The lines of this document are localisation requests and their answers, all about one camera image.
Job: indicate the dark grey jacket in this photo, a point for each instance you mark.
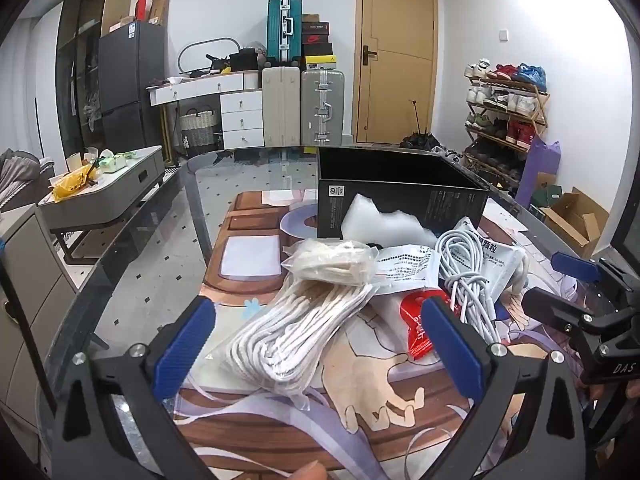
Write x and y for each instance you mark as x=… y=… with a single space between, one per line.
x=20 y=170

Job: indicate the white desk with drawers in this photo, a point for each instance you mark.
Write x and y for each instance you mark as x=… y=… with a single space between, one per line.
x=240 y=110

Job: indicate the grey side cabinet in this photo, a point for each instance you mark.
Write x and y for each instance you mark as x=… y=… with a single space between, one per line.
x=30 y=285

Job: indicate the dark grey refrigerator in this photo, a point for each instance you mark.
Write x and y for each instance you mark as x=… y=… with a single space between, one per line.
x=130 y=70

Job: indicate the flat cardboard box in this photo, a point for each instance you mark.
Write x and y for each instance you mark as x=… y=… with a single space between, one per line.
x=160 y=7

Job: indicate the yellow plastic bag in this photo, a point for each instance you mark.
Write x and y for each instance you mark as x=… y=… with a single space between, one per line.
x=70 y=185

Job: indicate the wicker basket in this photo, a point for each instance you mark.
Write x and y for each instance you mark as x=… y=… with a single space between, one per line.
x=200 y=130

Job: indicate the black cardboard box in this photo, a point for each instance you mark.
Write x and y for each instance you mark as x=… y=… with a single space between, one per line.
x=400 y=180

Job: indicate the purple bag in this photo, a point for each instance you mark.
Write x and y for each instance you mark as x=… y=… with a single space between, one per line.
x=537 y=170

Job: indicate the wooden door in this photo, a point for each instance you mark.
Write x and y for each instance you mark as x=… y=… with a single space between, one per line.
x=395 y=85

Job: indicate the black umbrella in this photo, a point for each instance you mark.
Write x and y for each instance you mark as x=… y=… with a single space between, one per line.
x=420 y=140

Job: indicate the white foam piece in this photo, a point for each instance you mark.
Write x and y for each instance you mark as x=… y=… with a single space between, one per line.
x=380 y=225

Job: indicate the wooden shoe rack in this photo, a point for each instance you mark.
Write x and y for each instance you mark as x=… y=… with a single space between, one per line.
x=541 y=110

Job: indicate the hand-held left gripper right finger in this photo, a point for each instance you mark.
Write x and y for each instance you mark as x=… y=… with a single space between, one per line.
x=450 y=350

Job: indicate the black bag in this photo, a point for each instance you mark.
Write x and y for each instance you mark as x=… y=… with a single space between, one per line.
x=244 y=60

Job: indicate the oval mirror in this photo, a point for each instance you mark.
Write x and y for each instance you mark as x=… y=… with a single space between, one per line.
x=205 y=50

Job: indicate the silver suitcase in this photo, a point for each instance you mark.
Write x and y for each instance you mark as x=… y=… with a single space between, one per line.
x=322 y=110

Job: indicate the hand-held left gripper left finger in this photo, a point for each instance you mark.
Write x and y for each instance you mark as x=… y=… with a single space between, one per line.
x=185 y=347

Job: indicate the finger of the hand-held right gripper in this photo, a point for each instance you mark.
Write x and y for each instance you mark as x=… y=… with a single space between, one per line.
x=555 y=310
x=575 y=266

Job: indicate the white printed packet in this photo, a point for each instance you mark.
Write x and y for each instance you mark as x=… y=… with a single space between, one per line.
x=405 y=267
x=500 y=260

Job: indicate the collection of shoes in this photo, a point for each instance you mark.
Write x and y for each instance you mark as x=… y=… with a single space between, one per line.
x=505 y=72

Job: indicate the open cardboard box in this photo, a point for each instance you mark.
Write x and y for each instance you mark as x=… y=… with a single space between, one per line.
x=575 y=210

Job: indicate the grey coffee table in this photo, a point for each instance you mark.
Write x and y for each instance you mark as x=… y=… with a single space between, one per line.
x=125 y=180

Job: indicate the red label plastic bag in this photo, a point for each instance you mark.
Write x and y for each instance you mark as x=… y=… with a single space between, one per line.
x=415 y=325

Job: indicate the printed desk mat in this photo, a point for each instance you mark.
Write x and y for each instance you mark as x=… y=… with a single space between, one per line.
x=370 y=385

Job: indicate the green white tissue box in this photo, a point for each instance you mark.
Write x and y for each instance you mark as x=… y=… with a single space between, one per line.
x=117 y=161

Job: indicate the beige suitcase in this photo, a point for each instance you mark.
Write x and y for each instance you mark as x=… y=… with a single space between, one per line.
x=280 y=110

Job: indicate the person's left hand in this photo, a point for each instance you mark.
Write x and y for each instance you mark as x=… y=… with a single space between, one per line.
x=307 y=472

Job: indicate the teal suitcase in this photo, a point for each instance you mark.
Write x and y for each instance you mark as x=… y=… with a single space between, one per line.
x=277 y=30

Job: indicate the dark glass cabinet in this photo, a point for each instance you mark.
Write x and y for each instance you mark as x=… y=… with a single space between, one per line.
x=75 y=85

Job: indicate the brown shoe box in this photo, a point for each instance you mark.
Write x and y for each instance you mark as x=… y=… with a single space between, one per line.
x=310 y=18

